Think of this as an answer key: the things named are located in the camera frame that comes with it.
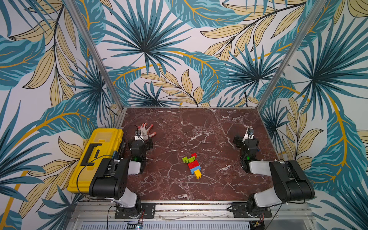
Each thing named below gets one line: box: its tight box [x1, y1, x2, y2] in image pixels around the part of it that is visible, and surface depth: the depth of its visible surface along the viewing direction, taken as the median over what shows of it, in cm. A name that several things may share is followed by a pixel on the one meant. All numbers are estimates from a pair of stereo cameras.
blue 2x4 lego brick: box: [190, 165, 201, 175], surface depth 87 cm
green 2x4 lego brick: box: [183, 156, 196, 164], surface depth 91 cm
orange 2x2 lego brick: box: [194, 169, 202, 180], surface depth 85 cm
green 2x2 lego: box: [182, 156, 191, 164], surface depth 90 cm
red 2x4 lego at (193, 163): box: [187, 160, 200, 168], surface depth 89 cm
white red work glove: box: [137, 122, 157, 141], surface depth 105 cm
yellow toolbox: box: [67, 128, 125, 194], surface depth 79 cm
